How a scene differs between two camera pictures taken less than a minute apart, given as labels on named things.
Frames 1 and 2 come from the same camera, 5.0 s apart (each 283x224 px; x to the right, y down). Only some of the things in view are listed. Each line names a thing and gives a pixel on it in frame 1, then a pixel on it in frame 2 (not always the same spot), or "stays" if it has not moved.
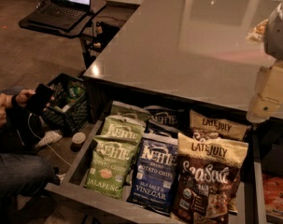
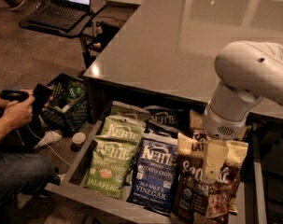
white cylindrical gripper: x=279 y=36 -> x=220 y=126
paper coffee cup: x=77 y=140 stays
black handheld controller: x=38 y=101 stays
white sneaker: x=50 y=136 stays
